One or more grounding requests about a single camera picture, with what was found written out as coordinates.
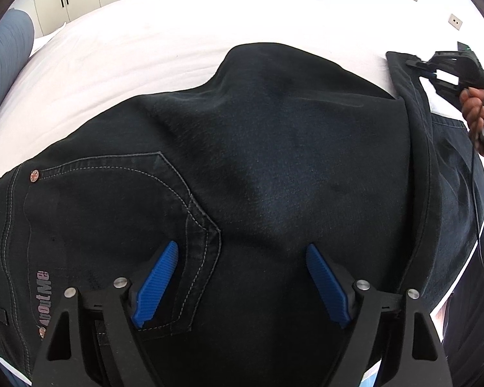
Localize black denim pants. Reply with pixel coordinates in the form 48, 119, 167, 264
0, 43, 484, 386

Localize blue rolled duvet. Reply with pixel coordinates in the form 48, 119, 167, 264
0, 9, 35, 106

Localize person's right hand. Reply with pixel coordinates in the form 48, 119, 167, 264
459, 87, 484, 157

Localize white bed with sheet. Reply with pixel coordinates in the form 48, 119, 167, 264
0, 0, 484, 387

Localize lower wall socket plate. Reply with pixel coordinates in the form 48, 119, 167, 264
449, 14, 462, 30

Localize person's dark trouser leg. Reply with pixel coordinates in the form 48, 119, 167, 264
442, 231, 484, 386

